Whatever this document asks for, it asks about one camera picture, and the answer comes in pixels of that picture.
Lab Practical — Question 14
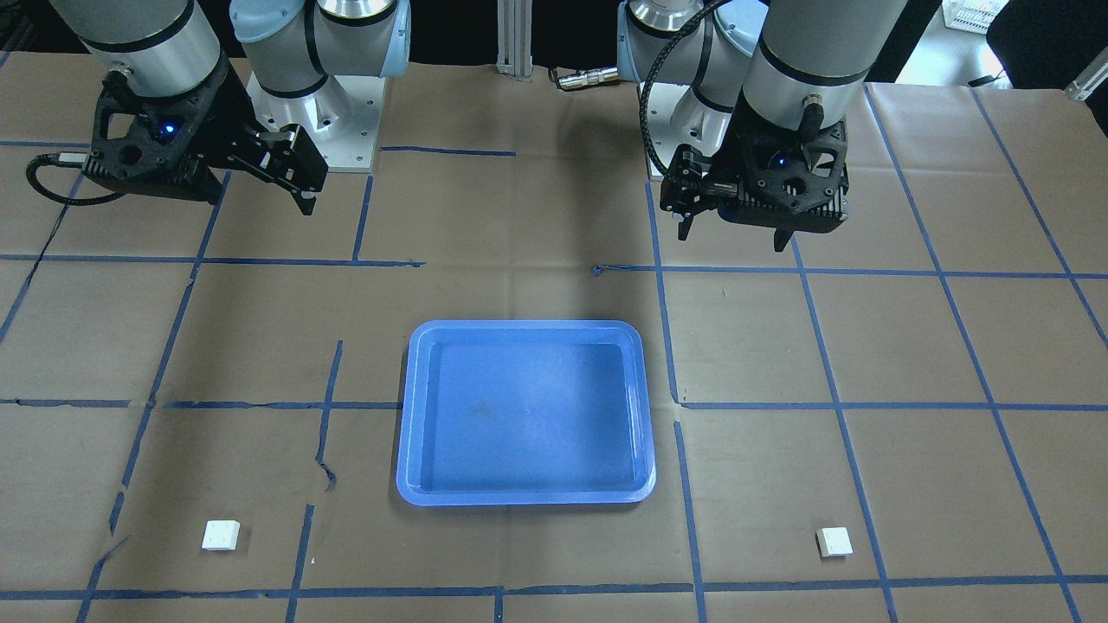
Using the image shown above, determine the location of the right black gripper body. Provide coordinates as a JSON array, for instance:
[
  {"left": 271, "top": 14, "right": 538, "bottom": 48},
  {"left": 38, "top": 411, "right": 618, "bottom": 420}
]
[{"left": 82, "top": 55, "right": 328, "bottom": 204}]

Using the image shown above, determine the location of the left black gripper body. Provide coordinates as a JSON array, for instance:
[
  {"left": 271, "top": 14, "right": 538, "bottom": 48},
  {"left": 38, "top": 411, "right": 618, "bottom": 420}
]
[{"left": 660, "top": 119, "right": 848, "bottom": 234}]

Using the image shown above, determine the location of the white block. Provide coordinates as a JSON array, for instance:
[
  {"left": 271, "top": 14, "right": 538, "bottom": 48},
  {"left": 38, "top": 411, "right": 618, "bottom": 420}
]
[
  {"left": 201, "top": 519, "right": 242, "bottom": 552},
  {"left": 815, "top": 527, "right": 854, "bottom": 559}
]

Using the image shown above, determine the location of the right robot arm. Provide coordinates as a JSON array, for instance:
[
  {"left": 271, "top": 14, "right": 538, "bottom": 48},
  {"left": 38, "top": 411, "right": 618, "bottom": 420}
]
[{"left": 25, "top": 1, "right": 411, "bottom": 215}]

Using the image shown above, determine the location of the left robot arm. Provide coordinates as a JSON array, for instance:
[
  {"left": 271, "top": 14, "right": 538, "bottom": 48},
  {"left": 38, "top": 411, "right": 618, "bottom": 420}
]
[{"left": 616, "top": 1, "right": 905, "bottom": 251}]

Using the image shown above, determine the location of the blue plastic tray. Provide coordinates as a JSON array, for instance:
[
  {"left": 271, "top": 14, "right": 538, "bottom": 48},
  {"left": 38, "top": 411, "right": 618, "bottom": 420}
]
[{"left": 396, "top": 319, "right": 657, "bottom": 505}]

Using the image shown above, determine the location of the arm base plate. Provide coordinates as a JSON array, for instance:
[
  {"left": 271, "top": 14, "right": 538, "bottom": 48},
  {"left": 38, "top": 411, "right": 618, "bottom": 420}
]
[
  {"left": 247, "top": 74, "right": 389, "bottom": 174},
  {"left": 647, "top": 82, "right": 733, "bottom": 164}
]

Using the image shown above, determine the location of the black camera cable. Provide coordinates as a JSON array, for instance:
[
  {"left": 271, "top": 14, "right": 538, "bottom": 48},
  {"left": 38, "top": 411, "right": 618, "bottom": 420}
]
[{"left": 25, "top": 152, "right": 131, "bottom": 207}]

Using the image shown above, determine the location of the silver cable connector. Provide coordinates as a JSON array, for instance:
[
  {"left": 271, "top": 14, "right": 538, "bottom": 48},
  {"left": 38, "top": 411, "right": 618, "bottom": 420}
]
[{"left": 548, "top": 67, "right": 620, "bottom": 93}]

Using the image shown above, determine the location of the black braided cable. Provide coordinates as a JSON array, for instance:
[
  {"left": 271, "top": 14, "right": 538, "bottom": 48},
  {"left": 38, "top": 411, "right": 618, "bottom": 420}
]
[{"left": 639, "top": 0, "right": 737, "bottom": 181}]

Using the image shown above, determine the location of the aluminium frame post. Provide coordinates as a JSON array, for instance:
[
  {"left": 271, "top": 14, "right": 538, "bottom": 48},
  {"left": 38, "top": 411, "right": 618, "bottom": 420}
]
[{"left": 495, "top": 0, "right": 533, "bottom": 82}]

